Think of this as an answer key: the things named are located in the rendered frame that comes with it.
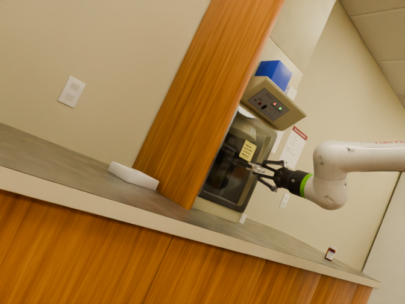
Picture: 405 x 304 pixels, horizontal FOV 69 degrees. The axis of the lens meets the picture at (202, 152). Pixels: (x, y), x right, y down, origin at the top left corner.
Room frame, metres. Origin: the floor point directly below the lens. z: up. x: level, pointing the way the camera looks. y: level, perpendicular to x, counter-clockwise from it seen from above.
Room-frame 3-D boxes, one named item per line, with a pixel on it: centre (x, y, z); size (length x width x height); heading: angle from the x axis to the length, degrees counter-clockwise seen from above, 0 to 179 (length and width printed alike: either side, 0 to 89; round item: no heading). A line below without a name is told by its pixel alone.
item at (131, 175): (1.14, 0.20, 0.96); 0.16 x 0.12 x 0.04; 145
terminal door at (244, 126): (1.26, -0.16, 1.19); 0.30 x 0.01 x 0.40; 127
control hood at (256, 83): (1.22, -0.19, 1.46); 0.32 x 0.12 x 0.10; 128
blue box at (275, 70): (1.17, -0.13, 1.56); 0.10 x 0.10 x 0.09; 38
